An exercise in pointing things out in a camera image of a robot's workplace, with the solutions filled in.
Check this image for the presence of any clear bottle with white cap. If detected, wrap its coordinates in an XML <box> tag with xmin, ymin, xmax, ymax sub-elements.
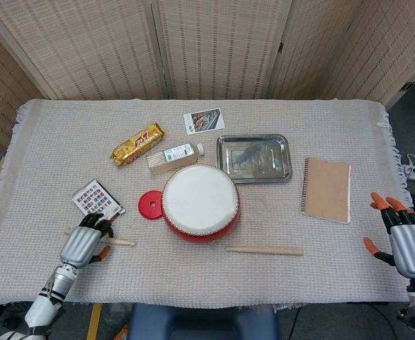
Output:
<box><xmin>163</xmin><ymin>142</ymin><xmax>206</xmax><ymax>163</ymax></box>

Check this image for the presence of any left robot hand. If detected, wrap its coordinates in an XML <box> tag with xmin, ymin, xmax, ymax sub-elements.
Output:
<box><xmin>59</xmin><ymin>212</ymin><xmax>115</xmax><ymax>269</ymax></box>

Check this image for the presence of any wooden stick box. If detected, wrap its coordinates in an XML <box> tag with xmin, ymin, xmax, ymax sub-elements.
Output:
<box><xmin>146</xmin><ymin>151</ymin><xmax>198</xmax><ymax>175</ymax></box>

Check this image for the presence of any blue padded seat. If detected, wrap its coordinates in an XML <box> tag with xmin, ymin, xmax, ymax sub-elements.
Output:
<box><xmin>127</xmin><ymin>302</ymin><xmax>279</xmax><ymax>340</ymax></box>

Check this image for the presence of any woven folding screen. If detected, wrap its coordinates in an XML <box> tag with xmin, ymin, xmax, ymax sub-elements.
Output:
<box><xmin>0</xmin><ymin>0</ymin><xmax>415</xmax><ymax>153</ymax></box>

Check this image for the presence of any gold biscuit packet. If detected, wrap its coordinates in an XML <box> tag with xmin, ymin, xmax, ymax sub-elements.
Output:
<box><xmin>109</xmin><ymin>123</ymin><xmax>166</xmax><ymax>168</ymax></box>

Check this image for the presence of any stainless steel tray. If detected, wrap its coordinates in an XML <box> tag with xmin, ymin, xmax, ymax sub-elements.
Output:
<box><xmin>216</xmin><ymin>133</ymin><xmax>293</xmax><ymax>185</ymax></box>

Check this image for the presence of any red plastic disc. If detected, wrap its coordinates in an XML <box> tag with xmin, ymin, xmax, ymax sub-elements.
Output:
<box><xmin>138</xmin><ymin>190</ymin><xmax>166</xmax><ymax>220</ymax></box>

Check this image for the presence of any kraft spiral notebook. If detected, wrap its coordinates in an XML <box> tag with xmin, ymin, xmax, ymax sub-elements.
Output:
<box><xmin>301</xmin><ymin>157</ymin><xmax>353</xmax><ymax>225</ymax></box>

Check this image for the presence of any photo postcard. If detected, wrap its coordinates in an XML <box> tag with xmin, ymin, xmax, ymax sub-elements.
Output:
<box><xmin>183</xmin><ymin>107</ymin><xmax>227</xmax><ymax>135</ymax></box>

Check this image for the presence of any stamp print card box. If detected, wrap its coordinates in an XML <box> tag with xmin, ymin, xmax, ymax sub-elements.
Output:
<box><xmin>72</xmin><ymin>178</ymin><xmax>127</xmax><ymax>231</ymax></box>

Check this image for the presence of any red drum with white head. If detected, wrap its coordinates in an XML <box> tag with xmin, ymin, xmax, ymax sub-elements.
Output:
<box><xmin>161</xmin><ymin>165</ymin><xmax>242</xmax><ymax>245</ymax></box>

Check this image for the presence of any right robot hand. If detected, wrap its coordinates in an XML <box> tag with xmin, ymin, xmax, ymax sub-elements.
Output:
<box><xmin>363</xmin><ymin>192</ymin><xmax>415</xmax><ymax>279</ymax></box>

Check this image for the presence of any beige woven tablecloth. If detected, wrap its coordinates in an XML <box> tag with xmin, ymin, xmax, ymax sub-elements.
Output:
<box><xmin>0</xmin><ymin>98</ymin><xmax>415</xmax><ymax>306</ymax></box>

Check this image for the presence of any wooden drumstick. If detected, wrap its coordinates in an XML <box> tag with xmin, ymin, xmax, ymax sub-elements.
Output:
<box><xmin>224</xmin><ymin>246</ymin><xmax>305</xmax><ymax>257</ymax></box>
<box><xmin>64</xmin><ymin>228</ymin><xmax>138</xmax><ymax>247</ymax></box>

